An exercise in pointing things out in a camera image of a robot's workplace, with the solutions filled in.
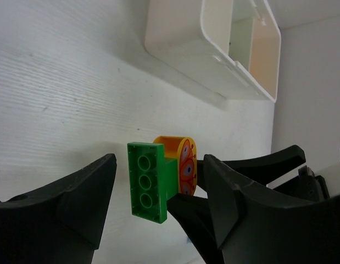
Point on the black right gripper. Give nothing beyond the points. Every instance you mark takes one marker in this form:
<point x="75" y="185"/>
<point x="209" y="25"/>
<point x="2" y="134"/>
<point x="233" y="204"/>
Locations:
<point x="265" y="169"/>

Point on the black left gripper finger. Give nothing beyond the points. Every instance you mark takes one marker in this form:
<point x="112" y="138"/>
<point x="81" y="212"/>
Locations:
<point x="255" y="224"/>
<point x="61" y="222"/>
<point x="193" y="215"/>

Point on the green lego brick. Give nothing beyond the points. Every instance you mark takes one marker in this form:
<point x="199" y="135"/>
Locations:
<point x="153" y="180"/>

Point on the yellow butterfly lego brick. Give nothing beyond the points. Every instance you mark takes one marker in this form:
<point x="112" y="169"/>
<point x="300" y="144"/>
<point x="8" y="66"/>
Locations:
<point x="184" y="150"/>

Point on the white three-compartment container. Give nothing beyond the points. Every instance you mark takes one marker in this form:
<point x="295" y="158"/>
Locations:
<point x="230" y="47"/>

